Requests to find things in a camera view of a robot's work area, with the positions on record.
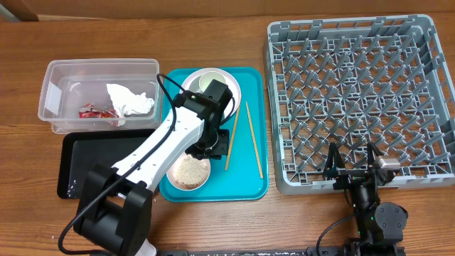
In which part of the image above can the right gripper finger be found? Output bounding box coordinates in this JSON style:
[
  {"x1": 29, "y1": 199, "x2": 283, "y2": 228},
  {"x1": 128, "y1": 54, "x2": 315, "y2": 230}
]
[
  {"x1": 325, "y1": 142, "x2": 345, "y2": 171},
  {"x1": 367, "y1": 142, "x2": 384, "y2": 167}
]

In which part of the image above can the wooden chopstick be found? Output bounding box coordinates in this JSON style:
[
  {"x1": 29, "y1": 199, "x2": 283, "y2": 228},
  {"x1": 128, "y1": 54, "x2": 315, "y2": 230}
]
[
  {"x1": 225, "y1": 107, "x2": 240, "y2": 171},
  {"x1": 245, "y1": 101, "x2": 264, "y2": 179}
]

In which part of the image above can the pink bowl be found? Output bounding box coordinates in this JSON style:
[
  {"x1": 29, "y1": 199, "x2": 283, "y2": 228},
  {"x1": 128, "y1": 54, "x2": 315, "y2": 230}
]
[{"x1": 166, "y1": 153, "x2": 211, "y2": 191}]

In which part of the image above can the white napkin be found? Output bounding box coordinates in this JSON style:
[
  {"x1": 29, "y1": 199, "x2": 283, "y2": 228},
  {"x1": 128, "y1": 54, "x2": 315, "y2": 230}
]
[{"x1": 106, "y1": 84, "x2": 155, "y2": 117}]

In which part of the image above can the red snack wrapper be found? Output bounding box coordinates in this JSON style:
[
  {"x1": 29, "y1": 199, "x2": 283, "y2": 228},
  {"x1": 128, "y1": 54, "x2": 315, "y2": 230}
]
[{"x1": 79, "y1": 103, "x2": 119, "y2": 119}]

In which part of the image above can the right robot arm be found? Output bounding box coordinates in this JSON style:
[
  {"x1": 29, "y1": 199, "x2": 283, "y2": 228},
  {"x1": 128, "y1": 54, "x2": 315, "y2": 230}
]
[{"x1": 316, "y1": 142, "x2": 408, "y2": 256}]

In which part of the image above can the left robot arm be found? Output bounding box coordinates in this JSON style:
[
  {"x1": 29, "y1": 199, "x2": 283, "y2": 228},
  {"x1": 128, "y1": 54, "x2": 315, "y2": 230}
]
[{"x1": 69, "y1": 80, "x2": 241, "y2": 255}]

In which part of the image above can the grey dishwasher rack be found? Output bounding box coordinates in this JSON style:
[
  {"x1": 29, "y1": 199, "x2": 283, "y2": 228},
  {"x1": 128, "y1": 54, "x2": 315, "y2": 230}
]
[{"x1": 264, "y1": 14, "x2": 454, "y2": 195}]

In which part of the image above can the teal serving tray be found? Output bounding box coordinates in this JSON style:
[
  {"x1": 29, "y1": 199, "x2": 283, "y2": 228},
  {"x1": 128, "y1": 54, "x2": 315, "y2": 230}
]
[{"x1": 159, "y1": 67, "x2": 269, "y2": 203}]

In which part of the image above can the white round plate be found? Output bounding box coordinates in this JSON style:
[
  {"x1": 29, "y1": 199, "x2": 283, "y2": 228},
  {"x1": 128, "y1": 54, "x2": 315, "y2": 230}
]
[{"x1": 182, "y1": 68, "x2": 242, "y2": 118}]

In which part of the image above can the grey shallow bowl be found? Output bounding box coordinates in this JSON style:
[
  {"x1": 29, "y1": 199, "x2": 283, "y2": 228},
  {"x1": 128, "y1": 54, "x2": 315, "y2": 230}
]
[{"x1": 189, "y1": 75, "x2": 213, "y2": 93}]

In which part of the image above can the pale green paper cup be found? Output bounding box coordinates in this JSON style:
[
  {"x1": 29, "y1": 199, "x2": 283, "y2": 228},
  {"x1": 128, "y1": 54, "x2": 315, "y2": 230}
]
[{"x1": 198, "y1": 71, "x2": 225, "y2": 92}]

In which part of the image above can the clear plastic storage bin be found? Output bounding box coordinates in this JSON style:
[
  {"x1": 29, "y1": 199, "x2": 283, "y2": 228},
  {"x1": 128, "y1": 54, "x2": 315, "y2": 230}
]
[{"x1": 38, "y1": 58, "x2": 163, "y2": 134}]

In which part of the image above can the black plastic tray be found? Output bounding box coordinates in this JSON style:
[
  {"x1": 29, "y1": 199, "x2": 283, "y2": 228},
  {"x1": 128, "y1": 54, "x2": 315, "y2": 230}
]
[{"x1": 57, "y1": 129, "x2": 154, "y2": 199}]

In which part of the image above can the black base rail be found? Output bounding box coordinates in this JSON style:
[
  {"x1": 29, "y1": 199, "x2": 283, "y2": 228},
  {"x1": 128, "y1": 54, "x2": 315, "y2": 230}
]
[{"x1": 156, "y1": 247, "x2": 406, "y2": 256}]

